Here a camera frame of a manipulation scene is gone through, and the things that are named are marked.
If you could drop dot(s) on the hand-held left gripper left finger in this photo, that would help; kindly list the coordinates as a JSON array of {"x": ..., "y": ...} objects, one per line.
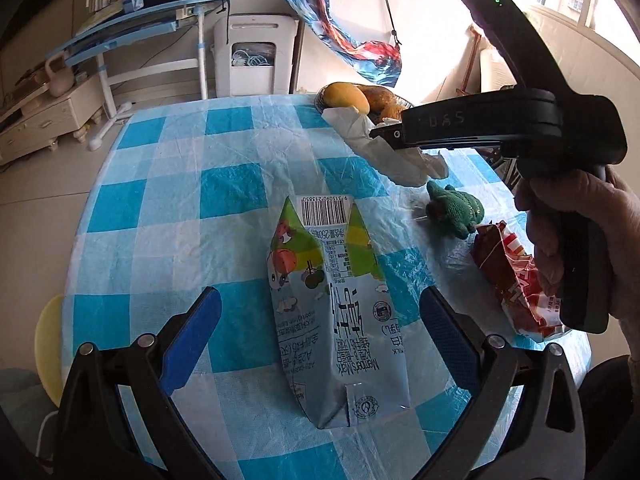
[{"x": 192, "y": 340}]

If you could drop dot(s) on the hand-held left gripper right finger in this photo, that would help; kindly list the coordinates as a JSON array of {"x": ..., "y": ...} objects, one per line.
[{"x": 450, "y": 340}]

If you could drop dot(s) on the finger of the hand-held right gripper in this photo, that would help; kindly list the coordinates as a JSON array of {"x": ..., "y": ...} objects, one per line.
[{"x": 390, "y": 135}]

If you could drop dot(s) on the white tissue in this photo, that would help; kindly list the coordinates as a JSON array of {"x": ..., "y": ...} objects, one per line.
[{"x": 390, "y": 165}]

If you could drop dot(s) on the light blue milk carton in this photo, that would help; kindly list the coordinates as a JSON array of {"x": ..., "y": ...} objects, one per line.
[{"x": 340, "y": 335}]

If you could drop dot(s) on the yellow stool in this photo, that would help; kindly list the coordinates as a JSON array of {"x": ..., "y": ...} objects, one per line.
[{"x": 47, "y": 350}]

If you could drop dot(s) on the person's right hand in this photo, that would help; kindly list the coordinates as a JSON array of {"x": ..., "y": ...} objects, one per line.
[{"x": 625, "y": 240}]

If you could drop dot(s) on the small yellow mango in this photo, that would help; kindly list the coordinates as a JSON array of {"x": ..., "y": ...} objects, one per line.
[{"x": 392, "y": 112}]

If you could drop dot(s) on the dark woven basket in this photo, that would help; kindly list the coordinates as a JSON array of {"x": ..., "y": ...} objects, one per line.
[{"x": 406, "y": 102}]

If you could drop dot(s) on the brownish mango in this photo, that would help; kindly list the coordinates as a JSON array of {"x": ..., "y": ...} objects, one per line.
[{"x": 382, "y": 95}]

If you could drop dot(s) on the red snack bag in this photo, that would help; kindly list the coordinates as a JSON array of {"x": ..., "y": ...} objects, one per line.
[{"x": 510, "y": 285}]

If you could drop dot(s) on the colourful printed hanging bag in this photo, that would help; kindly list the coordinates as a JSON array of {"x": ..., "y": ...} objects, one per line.
[{"x": 350, "y": 45}]

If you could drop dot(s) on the green plush toy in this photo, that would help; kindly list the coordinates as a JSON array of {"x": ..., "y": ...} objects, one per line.
[{"x": 460, "y": 207}]

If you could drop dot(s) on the white air purifier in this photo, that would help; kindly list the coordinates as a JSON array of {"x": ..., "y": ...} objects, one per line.
[{"x": 255, "y": 27}]

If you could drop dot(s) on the blue white checked tablecloth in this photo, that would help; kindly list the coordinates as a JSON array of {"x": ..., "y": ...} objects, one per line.
[{"x": 175, "y": 160}]

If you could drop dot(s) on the grey cushion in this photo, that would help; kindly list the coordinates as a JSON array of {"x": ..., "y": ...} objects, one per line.
[{"x": 20, "y": 395}]

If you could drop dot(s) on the cream television cabinet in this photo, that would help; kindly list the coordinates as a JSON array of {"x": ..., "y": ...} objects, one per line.
[{"x": 45, "y": 120}]

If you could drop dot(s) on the blue white study desk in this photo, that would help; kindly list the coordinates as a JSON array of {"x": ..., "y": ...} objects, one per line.
[{"x": 150, "y": 22}]

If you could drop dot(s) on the light blue small case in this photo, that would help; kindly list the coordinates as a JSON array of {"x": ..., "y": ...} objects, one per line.
[{"x": 134, "y": 1}]

